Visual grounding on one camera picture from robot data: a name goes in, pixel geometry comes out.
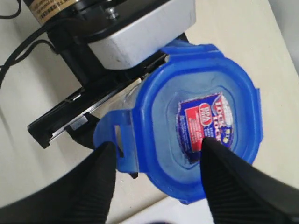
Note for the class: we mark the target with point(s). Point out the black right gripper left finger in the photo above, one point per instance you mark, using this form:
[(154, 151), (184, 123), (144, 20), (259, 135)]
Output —
[(82, 196)]

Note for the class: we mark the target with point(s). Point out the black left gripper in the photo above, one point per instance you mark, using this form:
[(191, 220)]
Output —
[(74, 24)]

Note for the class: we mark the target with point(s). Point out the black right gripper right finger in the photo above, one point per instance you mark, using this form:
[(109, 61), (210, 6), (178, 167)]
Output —
[(238, 193)]

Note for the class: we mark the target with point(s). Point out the clear plastic container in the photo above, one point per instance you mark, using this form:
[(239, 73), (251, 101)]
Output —
[(121, 105)]

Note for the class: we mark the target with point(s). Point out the blue container lid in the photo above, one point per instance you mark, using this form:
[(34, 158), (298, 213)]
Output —
[(160, 127)]

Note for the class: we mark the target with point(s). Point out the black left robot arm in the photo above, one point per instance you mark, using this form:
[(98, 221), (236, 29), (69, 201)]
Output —
[(107, 44)]

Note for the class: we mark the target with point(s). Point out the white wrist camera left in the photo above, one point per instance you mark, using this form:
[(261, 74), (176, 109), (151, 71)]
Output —
[(144, 37)]

